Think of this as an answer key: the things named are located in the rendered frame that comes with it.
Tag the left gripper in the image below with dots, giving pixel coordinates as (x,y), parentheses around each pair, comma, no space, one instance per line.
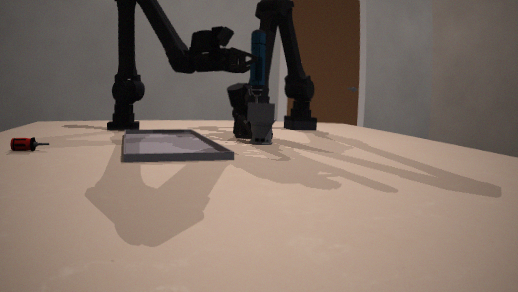
(241,123)

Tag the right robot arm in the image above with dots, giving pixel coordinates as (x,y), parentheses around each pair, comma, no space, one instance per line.
(129,91)

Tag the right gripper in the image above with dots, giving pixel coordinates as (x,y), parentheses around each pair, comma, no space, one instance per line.
(234,62)

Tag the blue electric screwdriver barrel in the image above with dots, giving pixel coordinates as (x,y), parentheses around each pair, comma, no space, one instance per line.
(257,69)

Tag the grey metal bracket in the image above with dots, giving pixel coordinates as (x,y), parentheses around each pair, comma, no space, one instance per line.
(261,112)

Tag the red hand screwdriver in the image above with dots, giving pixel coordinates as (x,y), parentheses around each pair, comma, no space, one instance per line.
(24,144)

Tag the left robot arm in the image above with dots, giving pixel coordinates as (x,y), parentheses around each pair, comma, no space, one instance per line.
(274,14)

